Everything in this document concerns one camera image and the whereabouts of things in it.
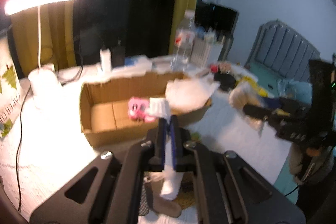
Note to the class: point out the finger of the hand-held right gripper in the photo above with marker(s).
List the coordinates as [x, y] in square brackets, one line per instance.
[254, 110]

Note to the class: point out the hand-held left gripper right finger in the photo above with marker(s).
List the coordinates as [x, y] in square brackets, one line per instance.
[175, 134]

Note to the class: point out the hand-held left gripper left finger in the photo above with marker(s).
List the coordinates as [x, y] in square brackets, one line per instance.
[162, 134]

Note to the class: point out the beige plush toy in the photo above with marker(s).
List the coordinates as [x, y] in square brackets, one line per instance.
[240, 95]

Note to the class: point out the white sock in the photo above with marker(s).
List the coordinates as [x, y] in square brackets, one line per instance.
[160, 108]

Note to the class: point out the cardboard box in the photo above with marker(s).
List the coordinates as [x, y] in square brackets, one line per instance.
[105, 119]

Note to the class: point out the person's right forearm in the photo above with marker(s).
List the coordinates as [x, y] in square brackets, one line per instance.
[298, 161]

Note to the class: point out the yellow cloth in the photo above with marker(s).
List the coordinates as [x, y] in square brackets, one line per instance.
[253, 85]

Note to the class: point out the crumpled clear plastic bag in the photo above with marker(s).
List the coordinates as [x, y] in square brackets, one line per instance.
[294, 87]

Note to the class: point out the pink plush item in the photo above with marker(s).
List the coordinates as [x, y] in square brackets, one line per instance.
[136, 108]

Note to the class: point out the black round container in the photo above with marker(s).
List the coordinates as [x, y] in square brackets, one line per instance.
[224, 81]

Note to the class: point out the white plastic bag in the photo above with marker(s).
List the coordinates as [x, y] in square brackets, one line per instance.
[189, 94]

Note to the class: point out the red small item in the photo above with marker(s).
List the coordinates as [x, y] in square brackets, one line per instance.
[214, 68]

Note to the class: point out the black mesh item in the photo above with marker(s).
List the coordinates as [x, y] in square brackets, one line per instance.
[143, 197]

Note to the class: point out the clear plastic water bottle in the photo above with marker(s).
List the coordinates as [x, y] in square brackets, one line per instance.
[183, 43]

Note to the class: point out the white power adapter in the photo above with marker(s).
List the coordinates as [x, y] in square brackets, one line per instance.
[105, 60]

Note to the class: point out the black television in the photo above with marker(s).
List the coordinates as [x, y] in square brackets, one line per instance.
[219, 18]

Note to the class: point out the white desk lamp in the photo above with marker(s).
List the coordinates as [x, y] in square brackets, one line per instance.
[43, 82]

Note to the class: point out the printed cardboard carton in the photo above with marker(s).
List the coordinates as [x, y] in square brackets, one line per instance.
[6, 87]

